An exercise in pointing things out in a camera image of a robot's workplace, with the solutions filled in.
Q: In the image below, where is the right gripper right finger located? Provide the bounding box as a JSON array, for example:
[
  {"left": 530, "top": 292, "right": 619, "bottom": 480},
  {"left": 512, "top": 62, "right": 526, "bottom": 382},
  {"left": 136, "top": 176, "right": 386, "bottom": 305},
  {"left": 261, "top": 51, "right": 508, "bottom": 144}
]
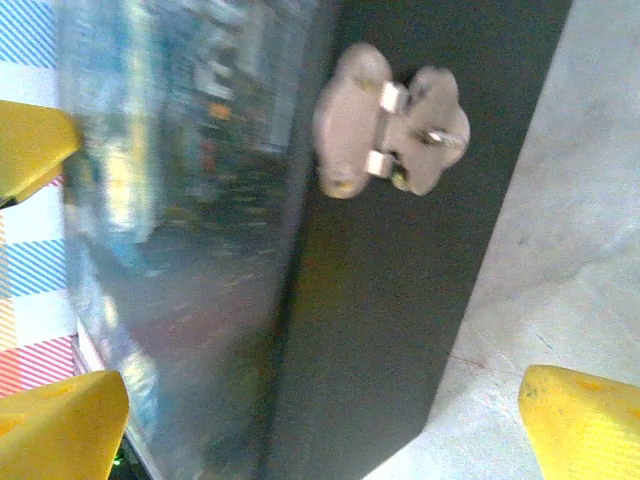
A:
[{"left": 519, "top": 364, "right": 640, "bottom": 480}]

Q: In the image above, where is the black box with painted lid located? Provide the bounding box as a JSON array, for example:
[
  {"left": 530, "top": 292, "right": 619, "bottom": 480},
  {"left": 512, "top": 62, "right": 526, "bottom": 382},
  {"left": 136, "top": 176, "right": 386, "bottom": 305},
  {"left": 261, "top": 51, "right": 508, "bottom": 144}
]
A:
[{"left": 53, "top": 0, "right": 575, "bottom": 480}]

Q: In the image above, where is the silver box latch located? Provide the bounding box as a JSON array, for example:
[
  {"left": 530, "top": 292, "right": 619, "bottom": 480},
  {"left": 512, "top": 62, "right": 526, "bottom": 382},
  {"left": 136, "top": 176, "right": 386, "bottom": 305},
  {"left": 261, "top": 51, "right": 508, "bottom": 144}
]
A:
[{"left": 312, "top": 41, "right": 472, "bottom": 201}]

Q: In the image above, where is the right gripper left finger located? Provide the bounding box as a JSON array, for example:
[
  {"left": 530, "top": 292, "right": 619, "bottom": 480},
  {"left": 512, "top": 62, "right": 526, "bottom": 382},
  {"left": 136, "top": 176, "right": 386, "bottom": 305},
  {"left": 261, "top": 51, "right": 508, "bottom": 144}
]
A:
[{"left": 0, "top": 370, "right": 130, "bottom": 480}]

